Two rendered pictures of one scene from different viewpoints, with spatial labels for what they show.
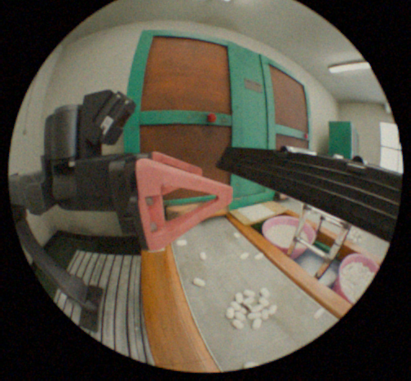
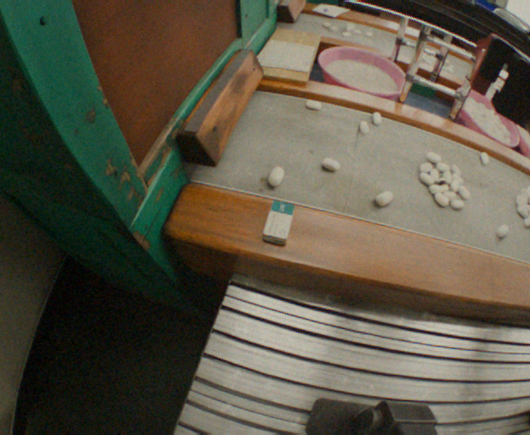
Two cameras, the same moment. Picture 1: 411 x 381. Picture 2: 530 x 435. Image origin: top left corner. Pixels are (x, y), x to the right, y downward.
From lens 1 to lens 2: 0.44 m
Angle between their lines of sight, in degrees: 62
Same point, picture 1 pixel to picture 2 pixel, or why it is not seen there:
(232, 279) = (392, 165)
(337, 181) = (521, 47)
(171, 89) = not seen: outside the picture
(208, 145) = not seen: outside the picture
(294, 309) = (465, 162)
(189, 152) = not seen: outside the picture
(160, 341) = (467, 285)
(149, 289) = (388, 269)
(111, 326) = (407, 383)
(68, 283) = (421, 420)
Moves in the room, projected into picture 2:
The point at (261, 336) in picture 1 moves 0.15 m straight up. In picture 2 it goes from (476, 202) to (513, 159)
